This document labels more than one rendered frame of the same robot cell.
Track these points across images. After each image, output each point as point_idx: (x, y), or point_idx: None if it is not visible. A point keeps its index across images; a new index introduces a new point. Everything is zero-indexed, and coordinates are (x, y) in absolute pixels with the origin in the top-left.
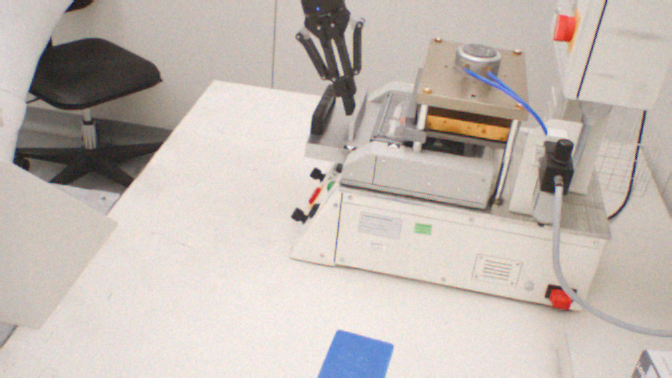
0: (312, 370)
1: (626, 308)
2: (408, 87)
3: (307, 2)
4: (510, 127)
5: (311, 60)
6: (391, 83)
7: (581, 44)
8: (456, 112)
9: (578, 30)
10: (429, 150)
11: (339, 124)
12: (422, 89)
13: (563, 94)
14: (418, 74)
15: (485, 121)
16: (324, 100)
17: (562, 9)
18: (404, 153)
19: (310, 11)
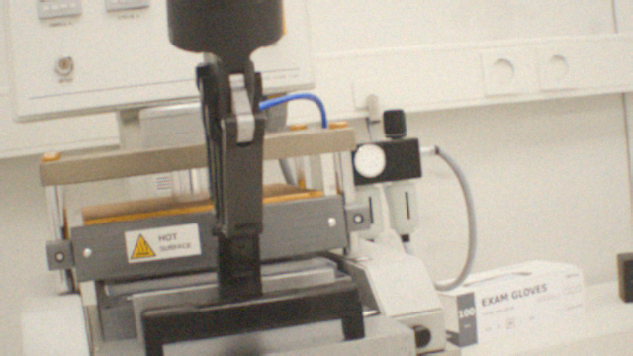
0: None
1: None
2: (50, 301)
3: (281, 4)
4: (309, 165)
5: (262, 183)
6: (37, 312)
7: (309, 9)
8: (273, 191)
9: (287, 0)
10: (334, 252)
11: (270, 339)
12: (339, 126)
13: (310, 86)
14: (113, 222)
15: (280, 186)
16: (262, 293)
17: (94, 48)
18: (377, 253)
19: (282, 28)
